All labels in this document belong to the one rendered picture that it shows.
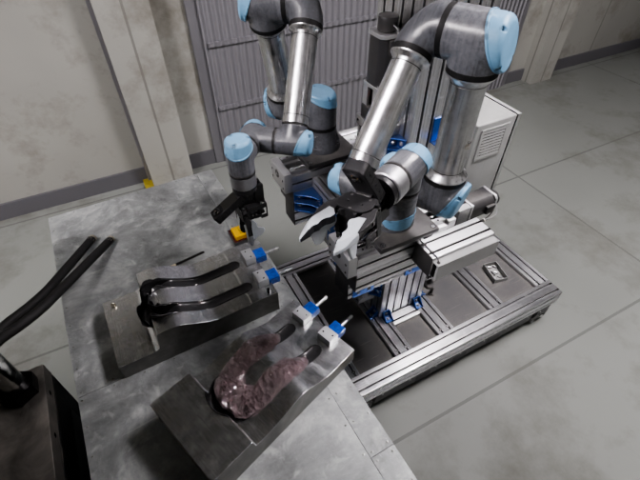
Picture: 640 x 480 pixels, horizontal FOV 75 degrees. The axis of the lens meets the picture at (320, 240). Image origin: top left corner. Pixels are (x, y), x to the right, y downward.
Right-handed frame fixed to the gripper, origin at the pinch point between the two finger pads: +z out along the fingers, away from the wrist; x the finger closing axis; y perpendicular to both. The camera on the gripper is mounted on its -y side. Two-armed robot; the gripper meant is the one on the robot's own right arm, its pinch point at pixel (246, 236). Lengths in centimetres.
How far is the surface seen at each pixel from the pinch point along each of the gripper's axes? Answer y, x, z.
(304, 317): 5.3, -29.6, 11.9
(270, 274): 2.8, -10.6, 9.6
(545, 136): 308, 90, 98
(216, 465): -32, -57, 9
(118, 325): -44.7, -2.5, 14.2
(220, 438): -29, -52, 9
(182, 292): -24.3, -4.4, 9.0
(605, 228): 246, -11, 99
